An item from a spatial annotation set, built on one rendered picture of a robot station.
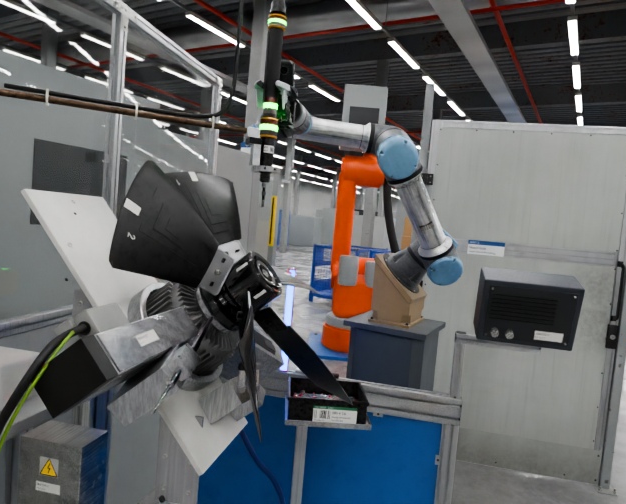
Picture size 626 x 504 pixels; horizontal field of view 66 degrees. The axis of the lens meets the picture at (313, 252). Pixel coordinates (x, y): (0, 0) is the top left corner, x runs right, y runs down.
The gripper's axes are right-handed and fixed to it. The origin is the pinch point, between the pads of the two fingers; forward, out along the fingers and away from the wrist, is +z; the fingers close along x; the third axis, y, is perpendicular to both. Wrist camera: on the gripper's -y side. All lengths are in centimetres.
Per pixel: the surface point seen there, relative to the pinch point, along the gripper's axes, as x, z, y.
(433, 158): -43, -182, -10
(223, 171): 179, -404, -14
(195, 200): 16.0, 0.4, 29.0
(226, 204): 9.9, -4.6, 29.2
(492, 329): -61, -34, 58
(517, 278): -66, -34, 43
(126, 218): 12, 35, 34
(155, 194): 10.4, 28.6, 29.0
